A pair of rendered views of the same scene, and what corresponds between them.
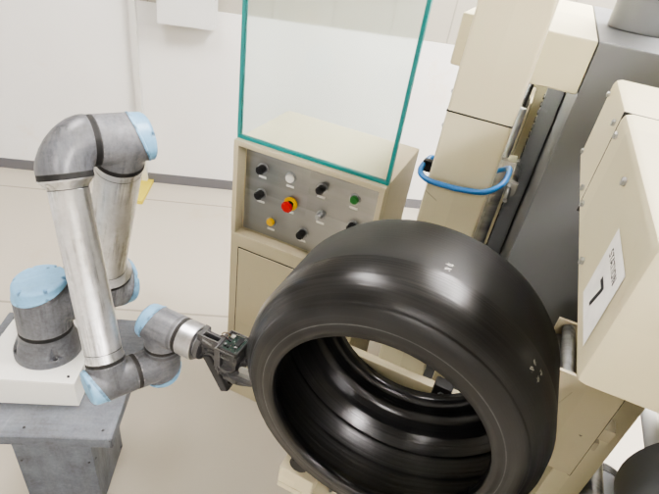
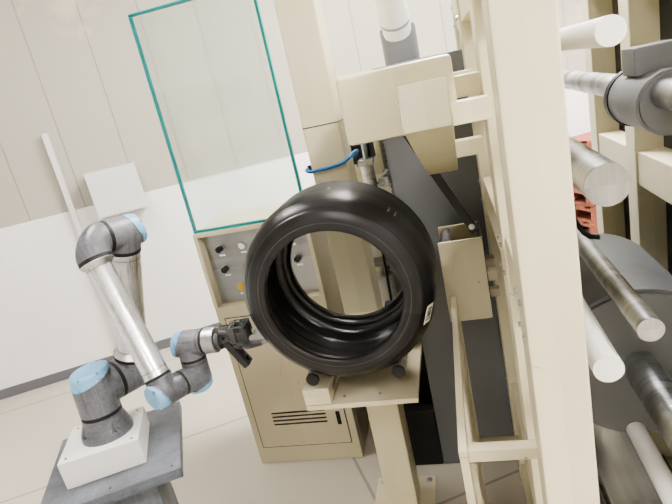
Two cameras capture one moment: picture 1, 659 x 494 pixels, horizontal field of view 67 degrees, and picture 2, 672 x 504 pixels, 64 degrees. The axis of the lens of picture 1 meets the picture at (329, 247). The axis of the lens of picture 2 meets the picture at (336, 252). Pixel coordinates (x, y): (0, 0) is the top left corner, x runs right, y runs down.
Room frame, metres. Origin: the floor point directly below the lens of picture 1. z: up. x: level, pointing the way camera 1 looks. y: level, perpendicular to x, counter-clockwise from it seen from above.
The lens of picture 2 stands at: (-0.90, -0.06, 1.77)
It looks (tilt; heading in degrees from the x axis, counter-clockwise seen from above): 17 degrees down; 356
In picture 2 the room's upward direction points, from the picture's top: 13 degrees counter-clockwise
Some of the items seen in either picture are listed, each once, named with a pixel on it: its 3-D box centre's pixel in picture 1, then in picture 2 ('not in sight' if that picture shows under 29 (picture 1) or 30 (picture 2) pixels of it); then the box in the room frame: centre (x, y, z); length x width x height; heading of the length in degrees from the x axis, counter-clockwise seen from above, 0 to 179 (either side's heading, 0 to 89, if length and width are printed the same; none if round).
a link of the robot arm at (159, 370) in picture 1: (159, 361); (195, 373); (0.86, 0.39, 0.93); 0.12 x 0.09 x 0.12; 135
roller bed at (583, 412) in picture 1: (565, 395); (464, 270); (0.87, -0.63, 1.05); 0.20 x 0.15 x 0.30; 161
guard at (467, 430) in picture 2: not in sight; (472, 446); (0.46, -0.44, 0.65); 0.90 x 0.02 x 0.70; 161
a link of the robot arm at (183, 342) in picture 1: (193, 339); (213, 339); (0.85, 0.29, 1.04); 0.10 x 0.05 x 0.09; 161
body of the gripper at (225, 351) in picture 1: (222, 351); (234, 335); (0.82, 0.21, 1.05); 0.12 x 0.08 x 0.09; 71
